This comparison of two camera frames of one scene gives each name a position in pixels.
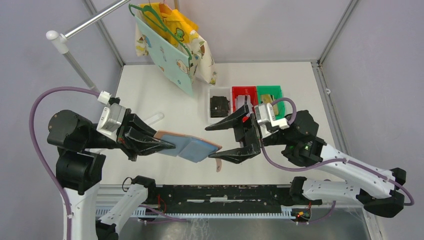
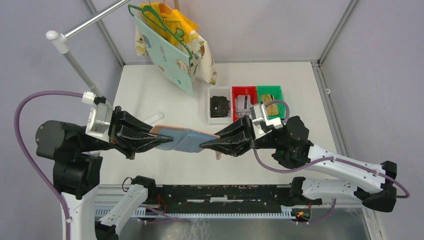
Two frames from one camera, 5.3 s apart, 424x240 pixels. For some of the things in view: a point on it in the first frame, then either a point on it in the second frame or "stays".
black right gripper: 247,133 → 243,127
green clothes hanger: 161,26 stays
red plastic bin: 245,90 stays
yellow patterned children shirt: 183,31 stays
